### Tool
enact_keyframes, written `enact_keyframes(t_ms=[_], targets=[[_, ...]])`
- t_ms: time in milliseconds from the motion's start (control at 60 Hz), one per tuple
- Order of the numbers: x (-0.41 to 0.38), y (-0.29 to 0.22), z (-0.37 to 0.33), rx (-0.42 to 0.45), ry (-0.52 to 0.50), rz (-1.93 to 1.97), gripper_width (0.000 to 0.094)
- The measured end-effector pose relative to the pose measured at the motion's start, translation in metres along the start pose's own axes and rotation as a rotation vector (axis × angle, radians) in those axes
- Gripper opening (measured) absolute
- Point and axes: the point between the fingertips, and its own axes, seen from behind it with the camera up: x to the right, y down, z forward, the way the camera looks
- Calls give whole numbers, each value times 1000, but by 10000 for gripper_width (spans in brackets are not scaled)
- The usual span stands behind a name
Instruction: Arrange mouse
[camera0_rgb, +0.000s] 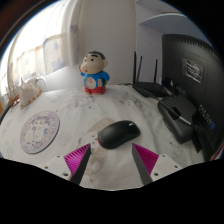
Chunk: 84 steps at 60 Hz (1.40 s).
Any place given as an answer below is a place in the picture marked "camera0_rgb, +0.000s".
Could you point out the white star-print curtain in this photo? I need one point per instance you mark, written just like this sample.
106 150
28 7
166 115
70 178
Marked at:
43 50

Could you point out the cartoon boy figurine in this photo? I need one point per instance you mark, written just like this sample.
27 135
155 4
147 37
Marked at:
94 75

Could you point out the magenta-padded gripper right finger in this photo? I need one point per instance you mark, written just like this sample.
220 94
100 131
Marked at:
146 159

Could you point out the wooden rack with glasses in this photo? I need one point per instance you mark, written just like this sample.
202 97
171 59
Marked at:
13 98

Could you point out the white wall shelf unit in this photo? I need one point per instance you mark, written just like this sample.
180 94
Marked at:
166 21

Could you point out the black computer mouse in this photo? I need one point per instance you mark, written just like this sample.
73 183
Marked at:
118 134

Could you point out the black router with antennas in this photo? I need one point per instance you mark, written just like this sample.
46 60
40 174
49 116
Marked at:
150 88

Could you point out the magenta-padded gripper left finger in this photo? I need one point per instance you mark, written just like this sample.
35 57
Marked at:
76 159

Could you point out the white printed tablecloth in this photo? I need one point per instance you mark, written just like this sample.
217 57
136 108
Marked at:
86 106

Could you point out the black computer monitor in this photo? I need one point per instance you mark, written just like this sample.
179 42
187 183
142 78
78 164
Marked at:
196 90

